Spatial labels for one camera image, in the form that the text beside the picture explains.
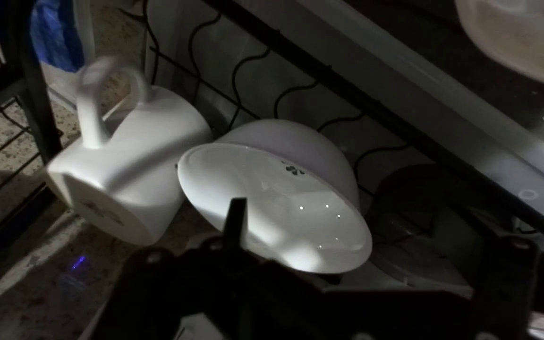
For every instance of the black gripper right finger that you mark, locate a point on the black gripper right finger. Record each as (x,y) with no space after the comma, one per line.
(506,289)

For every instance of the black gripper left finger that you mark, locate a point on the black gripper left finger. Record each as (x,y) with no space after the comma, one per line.
(151,283)

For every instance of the translucent plastic food container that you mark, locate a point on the translucent plastic food container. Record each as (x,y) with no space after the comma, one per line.
(525,38)

